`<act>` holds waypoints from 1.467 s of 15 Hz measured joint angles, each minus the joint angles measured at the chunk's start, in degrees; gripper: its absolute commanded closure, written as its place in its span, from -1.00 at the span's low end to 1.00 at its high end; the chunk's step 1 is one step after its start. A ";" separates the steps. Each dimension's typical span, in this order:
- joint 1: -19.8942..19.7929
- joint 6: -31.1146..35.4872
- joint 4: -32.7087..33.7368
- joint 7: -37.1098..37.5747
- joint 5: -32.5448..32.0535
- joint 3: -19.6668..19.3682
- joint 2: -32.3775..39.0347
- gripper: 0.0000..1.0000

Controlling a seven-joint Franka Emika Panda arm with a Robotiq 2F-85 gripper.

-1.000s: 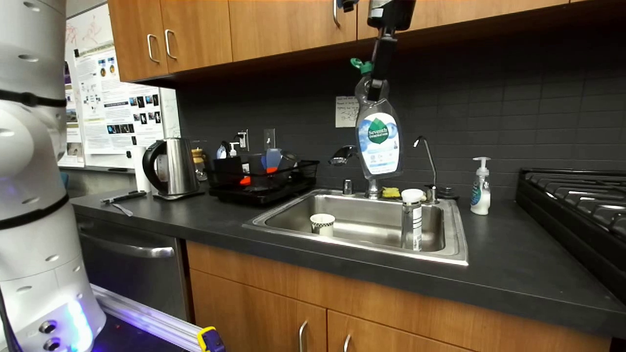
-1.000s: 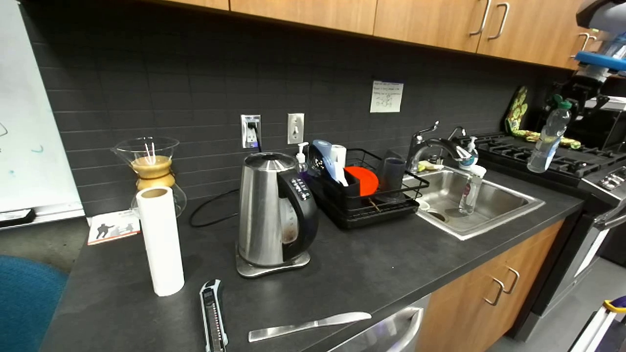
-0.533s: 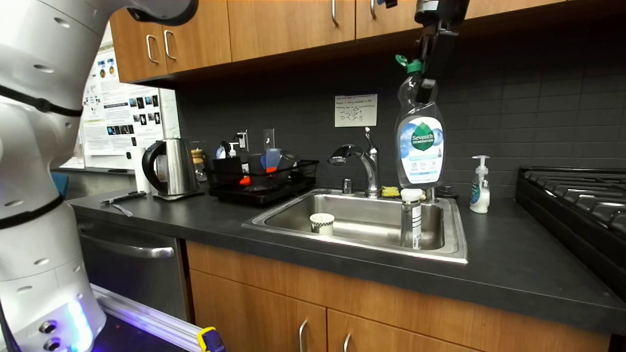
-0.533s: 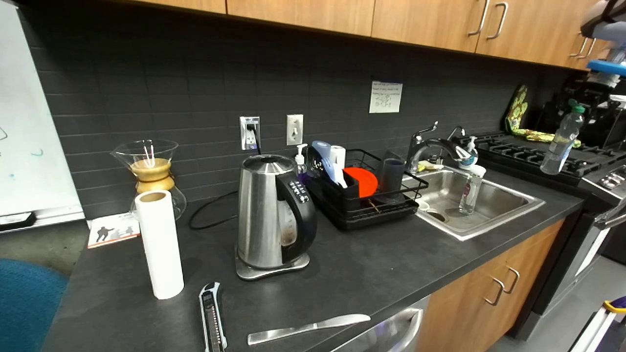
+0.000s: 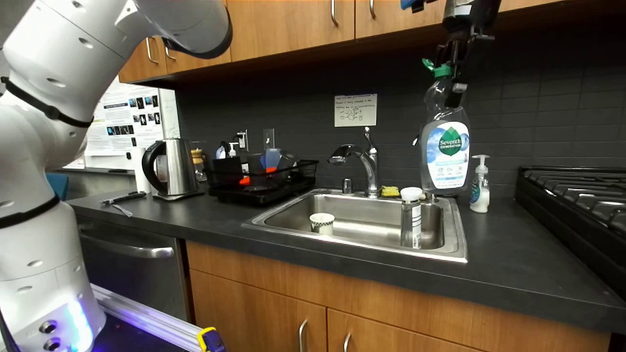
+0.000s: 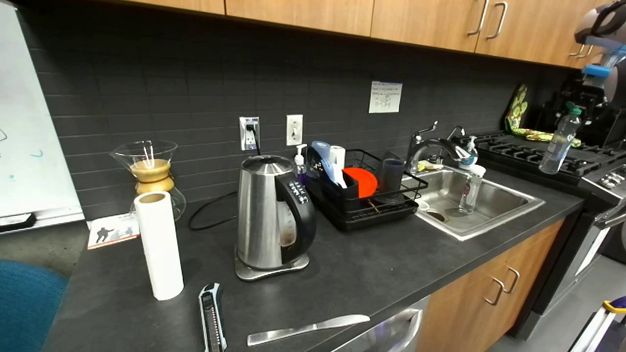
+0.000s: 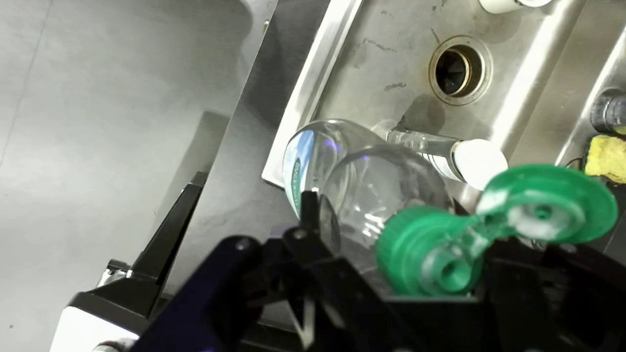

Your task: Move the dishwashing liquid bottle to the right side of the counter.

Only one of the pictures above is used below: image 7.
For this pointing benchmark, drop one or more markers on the white cup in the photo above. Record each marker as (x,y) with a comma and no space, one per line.
(515,5)

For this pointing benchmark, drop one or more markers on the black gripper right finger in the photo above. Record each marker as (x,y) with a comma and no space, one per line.
(521,267)

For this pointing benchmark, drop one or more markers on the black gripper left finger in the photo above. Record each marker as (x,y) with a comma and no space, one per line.
(311,216)

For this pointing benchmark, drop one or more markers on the yellow sponge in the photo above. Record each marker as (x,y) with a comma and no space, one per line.
(607,159)

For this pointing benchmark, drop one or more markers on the stainless steel sink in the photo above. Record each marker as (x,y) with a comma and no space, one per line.
(391,60)

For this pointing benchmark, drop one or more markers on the clear dish soap bottle green cap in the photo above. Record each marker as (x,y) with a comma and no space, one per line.
(364,183)

